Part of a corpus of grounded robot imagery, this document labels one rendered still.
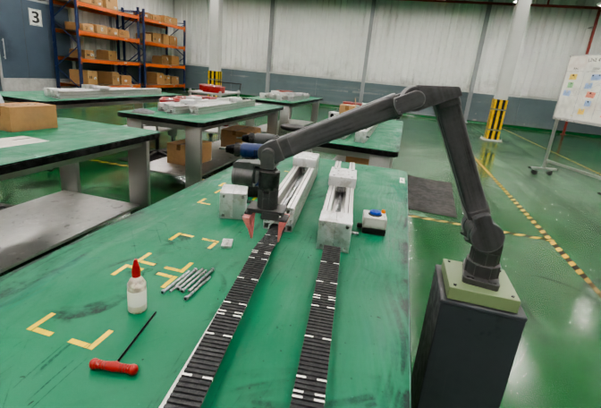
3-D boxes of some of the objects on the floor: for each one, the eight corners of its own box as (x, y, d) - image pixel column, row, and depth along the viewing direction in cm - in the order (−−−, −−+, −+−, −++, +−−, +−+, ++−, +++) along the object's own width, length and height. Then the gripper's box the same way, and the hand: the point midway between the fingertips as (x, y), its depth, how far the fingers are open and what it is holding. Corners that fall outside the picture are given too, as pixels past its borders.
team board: (525, 173, 638) (558, 54, 583) (552, 174, 644) (587, 56, 589) (600, 202, 495) (652, 48, 440) (633, 205, 500) (689, 52, 445)
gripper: (243, 188, 99) (241, 241, 103) (288, 193, 97) (283, 247, 102) (249, 181, 105) (247, 231, 109) (292, 186, 104) (288, 237, 108)
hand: (265, 236), depth 105 cm, fingers open, 8 cm apart
